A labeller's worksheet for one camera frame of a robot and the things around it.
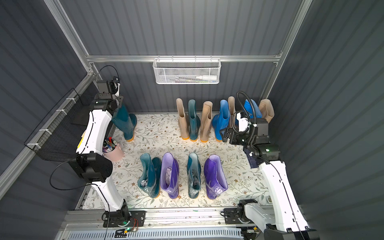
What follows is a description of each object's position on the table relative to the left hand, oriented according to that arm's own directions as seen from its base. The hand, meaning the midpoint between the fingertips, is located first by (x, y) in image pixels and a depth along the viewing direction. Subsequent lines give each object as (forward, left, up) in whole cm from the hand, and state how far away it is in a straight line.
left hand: (111, 94), depth 79 cm
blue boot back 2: (+1, -77, -12) cm, 78 cm away
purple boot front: (-36, -32, -21) cm, 53 cm away
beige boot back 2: (-6, -51, -15) cm, 54 cm away
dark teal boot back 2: (-7, -44, -16) cm, 48 cm away
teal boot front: (-41, -24, -16) cm, 50 cm away
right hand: (-22, -62, -6) cm, 66 cm away
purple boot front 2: (-43, -53, -10) cm, 69 cm away
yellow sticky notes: (-22, +11, -10) cm, 27 cm away
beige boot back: (-7, -38, -13) cm, 41 cm away
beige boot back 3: (+4, -67, -10) cm, 68 cm away
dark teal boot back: (-1, -1, -21) cm, 21 cm away
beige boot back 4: (-1, -87, -10) cm, 87 cm away
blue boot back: (-6, -60, -15) cm, 62 cm away
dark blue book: (-21, -82, -36) cm, 92 cm away
